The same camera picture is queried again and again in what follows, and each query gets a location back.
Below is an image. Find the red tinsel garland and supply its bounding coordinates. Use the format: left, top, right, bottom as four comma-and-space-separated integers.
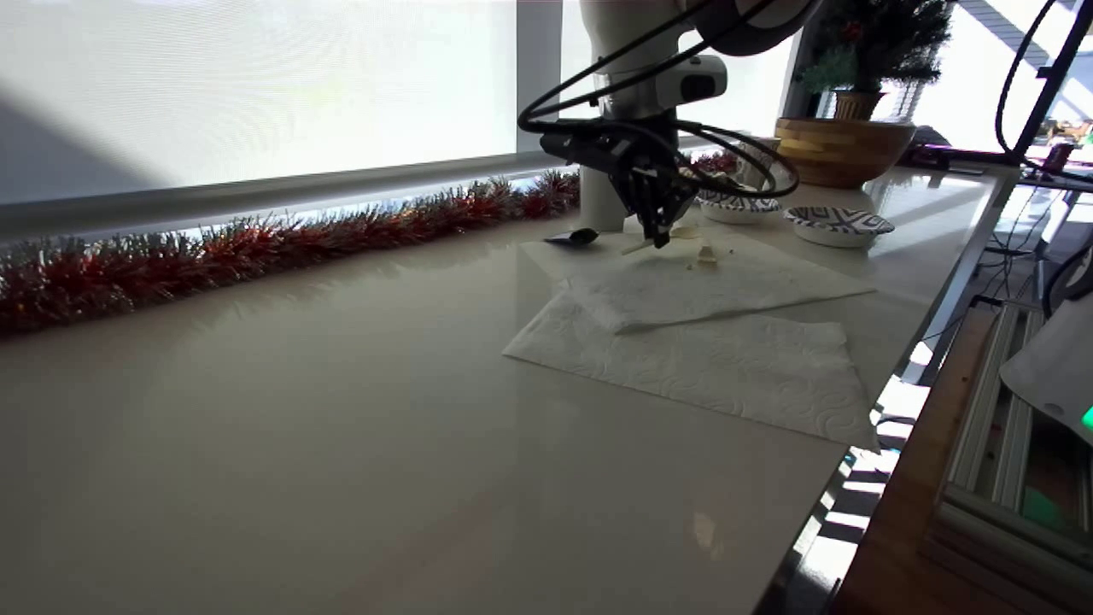
0, 173, 582, 338

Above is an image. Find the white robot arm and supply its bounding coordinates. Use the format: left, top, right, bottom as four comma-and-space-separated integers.
518, 0, 820, 250

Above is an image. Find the aluminium frame rail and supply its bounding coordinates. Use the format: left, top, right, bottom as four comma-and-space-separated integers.
932, 308, 1093, 615

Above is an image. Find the patterned bowl with popcorn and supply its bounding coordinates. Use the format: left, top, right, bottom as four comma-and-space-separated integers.
698, 192, 778, 225

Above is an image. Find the lower white paper towel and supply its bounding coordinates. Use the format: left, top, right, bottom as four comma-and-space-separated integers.
507, 294, 875, 449

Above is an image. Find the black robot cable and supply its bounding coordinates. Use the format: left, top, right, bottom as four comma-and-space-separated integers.
516, 0, 823, 202

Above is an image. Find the patterned bowl with dark beans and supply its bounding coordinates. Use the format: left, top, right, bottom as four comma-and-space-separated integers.
786, 206, 893, 250

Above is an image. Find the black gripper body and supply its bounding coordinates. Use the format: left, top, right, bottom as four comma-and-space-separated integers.
535, 112, 698, 214

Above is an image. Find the small christmas tree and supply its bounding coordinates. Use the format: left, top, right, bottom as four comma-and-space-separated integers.
800, 0, 952, 121

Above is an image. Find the wooden bowl far end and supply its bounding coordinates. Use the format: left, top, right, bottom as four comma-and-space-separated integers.
777, 117, 912, 190

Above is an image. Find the upper white paper towel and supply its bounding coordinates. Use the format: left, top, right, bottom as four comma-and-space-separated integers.
564, 240, 870, 335

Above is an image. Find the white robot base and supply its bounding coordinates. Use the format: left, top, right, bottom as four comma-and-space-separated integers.
1000, 299, 1093, 446

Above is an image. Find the white paper towel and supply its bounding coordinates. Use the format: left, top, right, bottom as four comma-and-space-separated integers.
507, 294, 875, 449
564, 240, 870, 335

